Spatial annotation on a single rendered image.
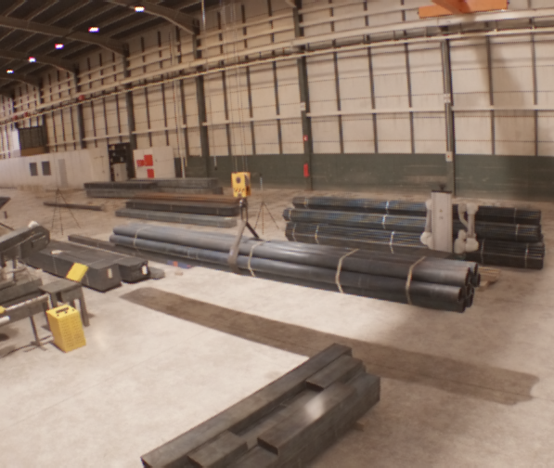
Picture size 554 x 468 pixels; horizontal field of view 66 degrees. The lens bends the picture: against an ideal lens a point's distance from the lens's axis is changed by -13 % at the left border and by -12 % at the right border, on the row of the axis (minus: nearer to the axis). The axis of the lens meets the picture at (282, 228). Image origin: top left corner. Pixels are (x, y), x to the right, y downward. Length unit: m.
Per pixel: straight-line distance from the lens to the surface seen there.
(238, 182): 6.26
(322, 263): 5.45
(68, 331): 7.38
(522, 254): 9.47
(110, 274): 9.77
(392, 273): 5.04
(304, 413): 4.35
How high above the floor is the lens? 3.00
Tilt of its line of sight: 13 degrees down
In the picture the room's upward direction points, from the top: 5 degrees counter-clockwise
